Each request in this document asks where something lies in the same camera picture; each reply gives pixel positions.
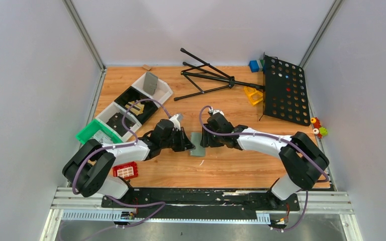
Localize black plastic bin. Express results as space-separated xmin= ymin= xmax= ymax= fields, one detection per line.
xmin=114 ymin=86 xmax=159 ymax=125

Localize silver cards in green bin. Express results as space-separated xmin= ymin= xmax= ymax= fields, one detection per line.
xmin=92 ymin=130 xmax=113 ymax=144

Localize green plastic bin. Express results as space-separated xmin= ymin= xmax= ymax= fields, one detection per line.
xmin=75 ymin=119 xmax=123 ymax=144

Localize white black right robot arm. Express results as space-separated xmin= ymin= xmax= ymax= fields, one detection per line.
xmin=202 ymin=110 xmax=330 ymax=200

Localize black folding tripod stand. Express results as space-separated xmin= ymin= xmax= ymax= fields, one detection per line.
xmin=173 ymin=48 xmax=266 ymax=101

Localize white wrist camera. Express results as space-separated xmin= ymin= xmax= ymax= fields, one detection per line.
xmin=208 ymin=109 xmax=224 ymax=116
xmin=169 ymin=113 xmax=183 ymax=131

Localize white plastic bin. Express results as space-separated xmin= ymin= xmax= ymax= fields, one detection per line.
xmin=95 ymin=102 xmax=142 ymax=142
xmin=131 ymin=73 xmax=173 ymax=104

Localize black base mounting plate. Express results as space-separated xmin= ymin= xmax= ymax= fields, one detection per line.
xmin=120 ymin=188 xmax=300 ymax=220

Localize black item in white bin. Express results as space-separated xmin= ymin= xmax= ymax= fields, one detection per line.
xmin=106 ymin=113 xmax=135 ymax=137

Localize yellow plastic toy frame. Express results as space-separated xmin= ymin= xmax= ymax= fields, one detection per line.
xmin=243 ymin=86 xmax=263 ymax=106

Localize red white toy block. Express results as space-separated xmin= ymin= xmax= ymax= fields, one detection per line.
xmin=112 ymin=162 xmax=139 ymax=180

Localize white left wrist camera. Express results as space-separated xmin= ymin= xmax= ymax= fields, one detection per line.
xmin=169 ymin=113 xmax=183 ymax=131

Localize red yellow green toy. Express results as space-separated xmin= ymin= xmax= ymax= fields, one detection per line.
xmin=310 ymin=117 xmax=328 ymax=139

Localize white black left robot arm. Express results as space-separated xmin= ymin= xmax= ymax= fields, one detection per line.
xmin=62 ymin=119 xmax=195 ymax=199

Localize grey card holder in bin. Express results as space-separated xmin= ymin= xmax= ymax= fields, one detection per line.
xmin=143 ymin=71 xmax=158 ymax=95

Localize blue toy block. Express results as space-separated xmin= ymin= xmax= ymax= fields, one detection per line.
xmin=248 ymin=59 xmax=264 ymax=73

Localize small wooden block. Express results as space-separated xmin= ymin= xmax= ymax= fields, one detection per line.
xmin=142 ymin=64 xmax=152 ymax=71

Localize gold cards in black bin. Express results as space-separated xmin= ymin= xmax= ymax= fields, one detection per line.
xmin=125 ymin=101 xmax=145 ymax=115

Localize black perforated music stand tray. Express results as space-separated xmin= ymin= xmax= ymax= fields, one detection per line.
xmin=262 ymin=54 xmax=311 ymax=127

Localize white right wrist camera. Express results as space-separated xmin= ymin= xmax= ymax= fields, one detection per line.
xmin=208 ymin=109 xmax=224 ymax=116

